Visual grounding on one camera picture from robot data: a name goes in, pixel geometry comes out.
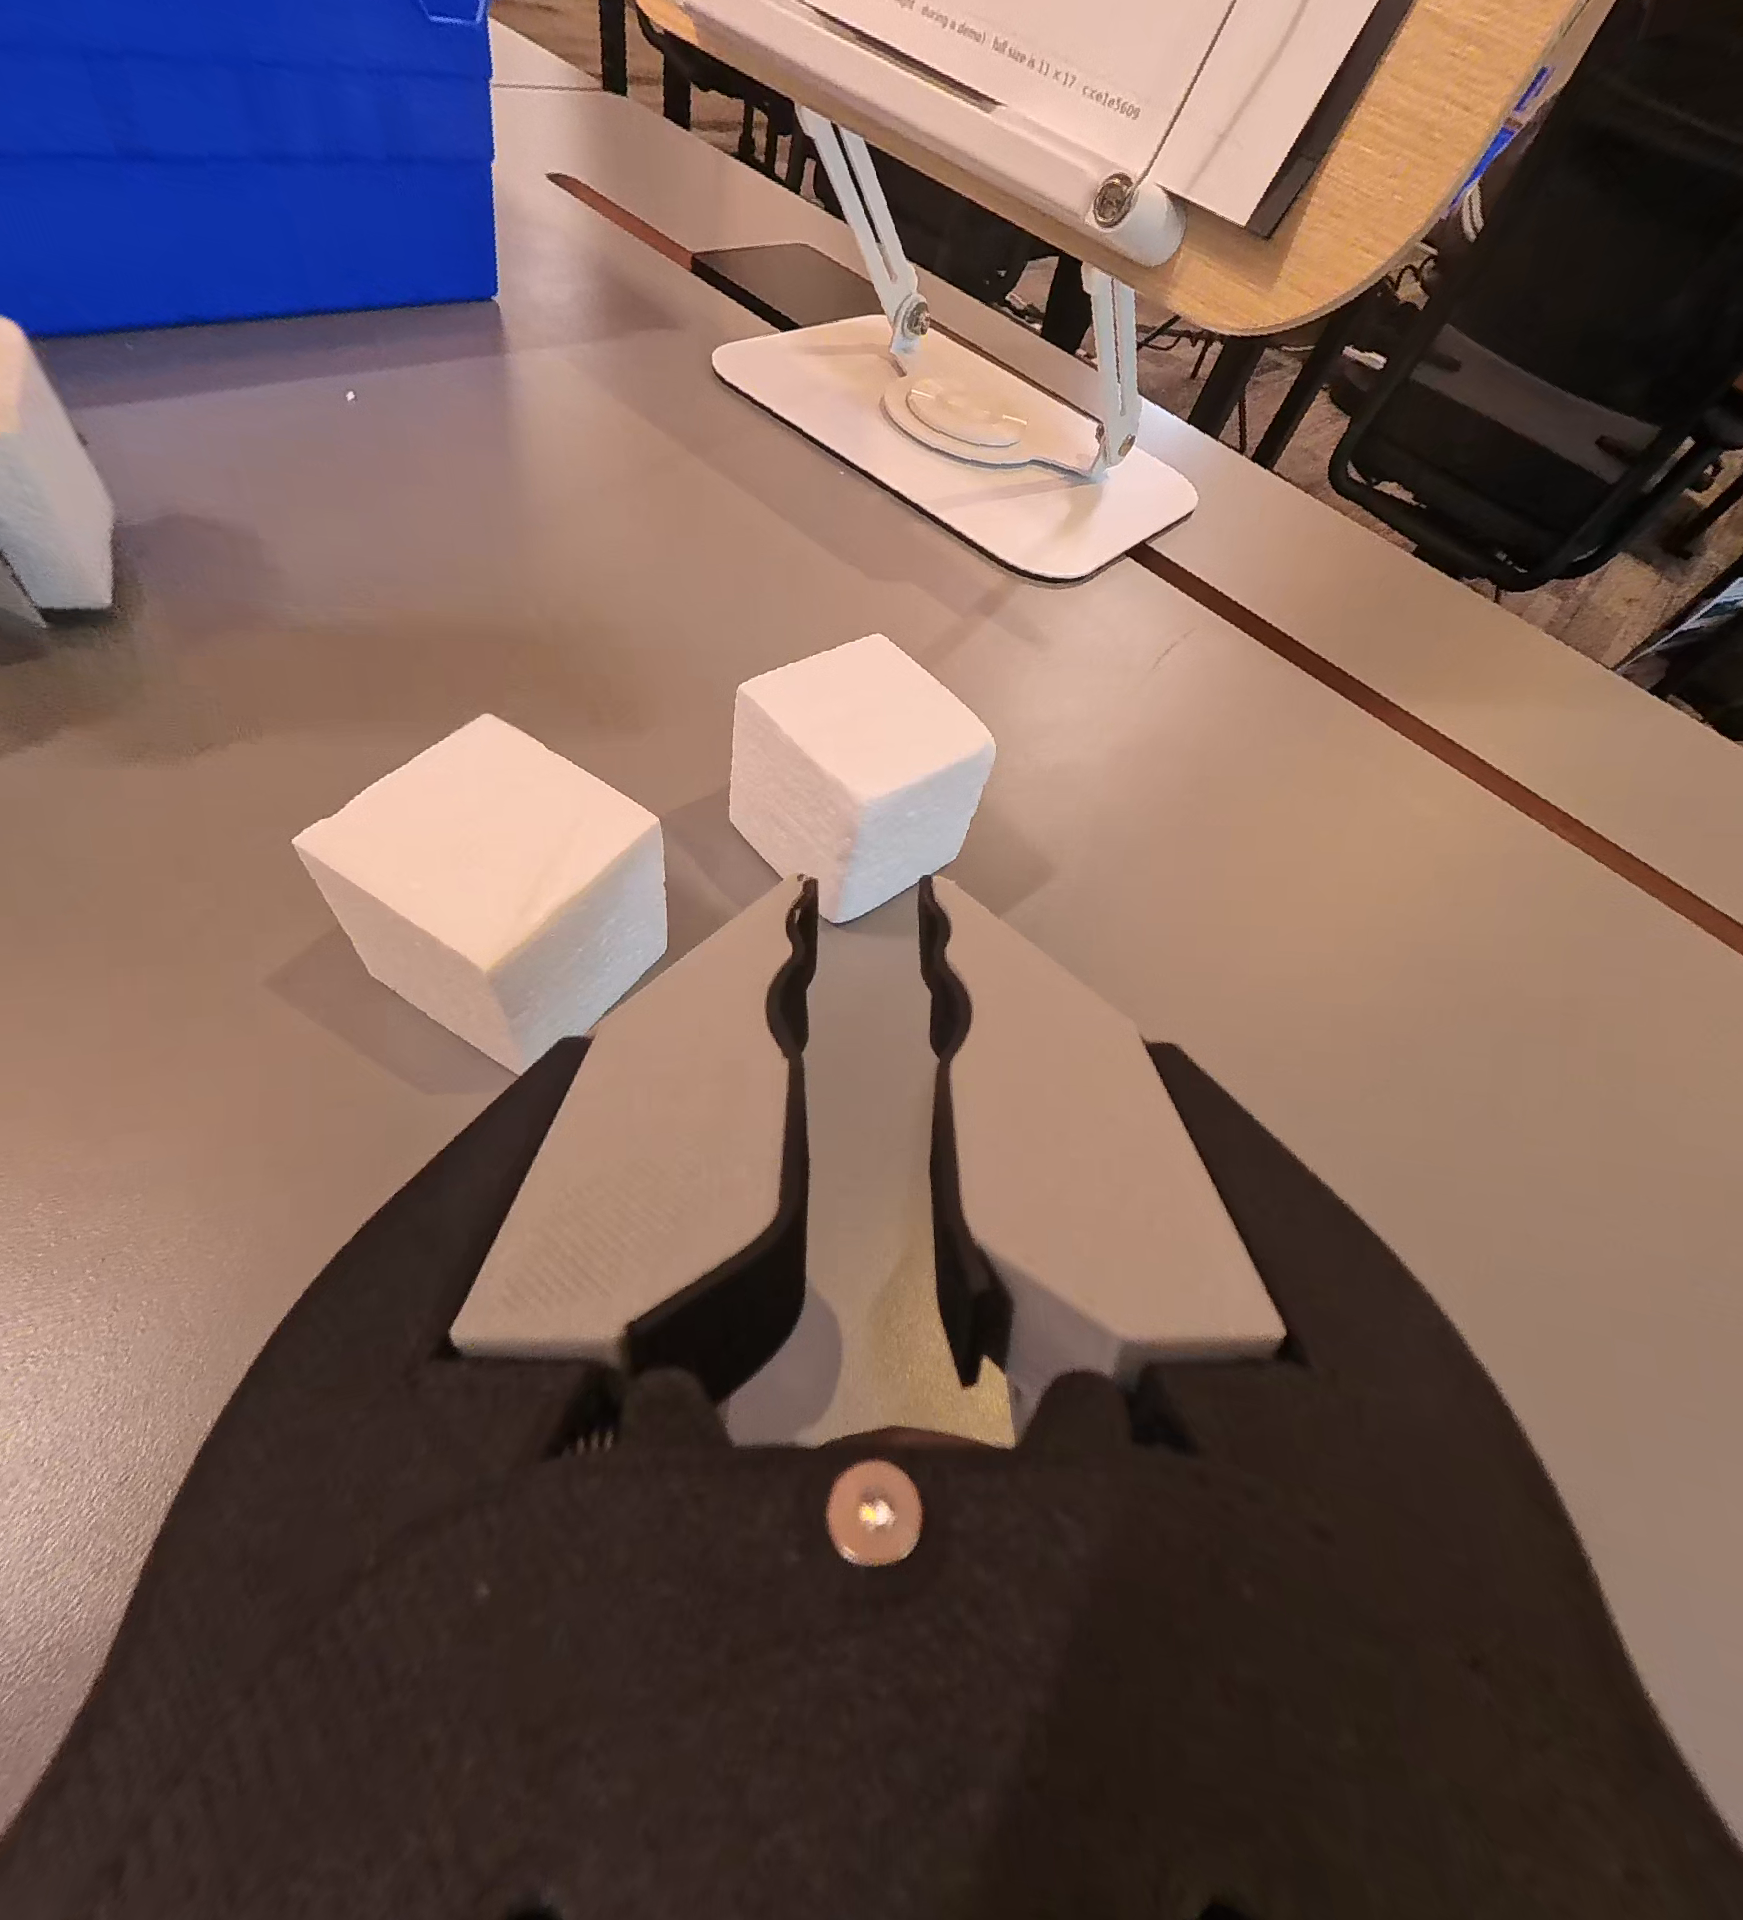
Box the white wooden document stand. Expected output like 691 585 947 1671
637 0 1616 583

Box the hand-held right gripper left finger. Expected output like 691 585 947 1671
447 878 825 1412

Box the blue plastic bin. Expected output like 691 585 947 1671
0 0 498 339

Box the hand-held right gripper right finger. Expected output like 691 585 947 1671
917 878 1292 1388

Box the printed instruction sheet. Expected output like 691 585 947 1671
797 0 1412 233

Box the black office chair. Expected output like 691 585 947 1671
1328 0 1743 594

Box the white hard foam cube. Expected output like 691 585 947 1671
731 633 997 926
292 712 667 1077
0 306 117 620

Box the black phone on table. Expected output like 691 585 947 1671
693 243 873 334

